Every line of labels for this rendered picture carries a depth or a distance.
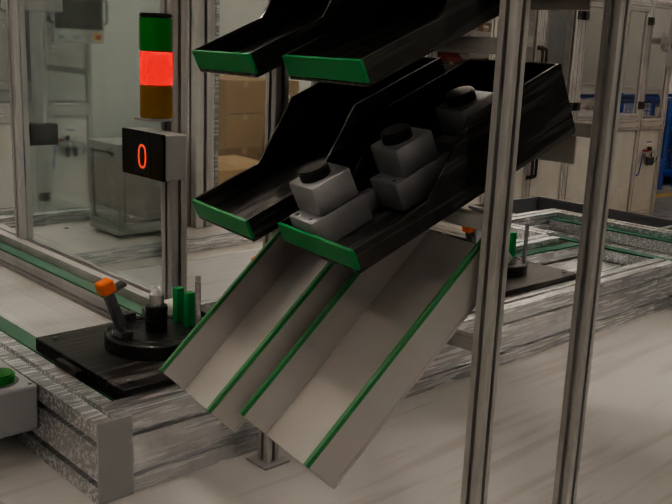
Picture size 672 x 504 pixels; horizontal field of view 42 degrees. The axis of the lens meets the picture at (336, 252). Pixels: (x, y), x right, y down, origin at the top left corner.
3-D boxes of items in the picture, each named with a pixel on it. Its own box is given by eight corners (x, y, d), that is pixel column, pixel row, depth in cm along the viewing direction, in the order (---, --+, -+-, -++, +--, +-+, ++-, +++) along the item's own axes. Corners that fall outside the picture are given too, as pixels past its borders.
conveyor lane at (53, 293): (125, 474, 108) (124, 397, 105) (-100, 309, 167) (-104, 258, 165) (302, 415, 127) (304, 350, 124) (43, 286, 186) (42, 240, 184)
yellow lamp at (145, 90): (150, 119, 133) (150, 86, 132) (133, 116, 136) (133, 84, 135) (179, 118, 136) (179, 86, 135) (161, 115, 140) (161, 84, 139)
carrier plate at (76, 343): (123, 405, 106) (122, 388, 105) (35, 350, 123) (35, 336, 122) (278, 363, 122) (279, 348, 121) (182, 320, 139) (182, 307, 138)
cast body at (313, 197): (321, 252, 82) (296, 186, 79) (298, 242, 86) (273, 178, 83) (390, 209, 85) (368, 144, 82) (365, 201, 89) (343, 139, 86)
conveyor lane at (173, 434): (132, 493, 103) (131, 413, 101) (13, 403, 127) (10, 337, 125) (653, 312, 186) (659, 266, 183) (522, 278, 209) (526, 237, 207)
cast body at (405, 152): (404, 213, 83) (382, 146, 80) (377, 205, 87) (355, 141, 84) (468, 172, 87) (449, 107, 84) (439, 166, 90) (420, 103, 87)
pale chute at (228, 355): (235, 434, 91) (207, 411, 88) (184, 390, 101) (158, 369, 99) (401, 230, 97) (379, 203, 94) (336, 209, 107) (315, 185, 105)
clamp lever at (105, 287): (120, 335, 116) (100, 286, 113) (112, 331, 118) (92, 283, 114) (142, 321, 118) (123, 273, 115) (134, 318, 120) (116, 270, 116)
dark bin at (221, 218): (253, 242, 87) (225, 177, 84) (199, 218, 98) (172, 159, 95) (459, 119, 98) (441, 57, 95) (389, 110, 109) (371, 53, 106)
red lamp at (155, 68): (150, 85, 132) (150, 51, 131) (133, 83, 135) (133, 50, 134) (179, 85, 135) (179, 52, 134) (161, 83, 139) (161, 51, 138)
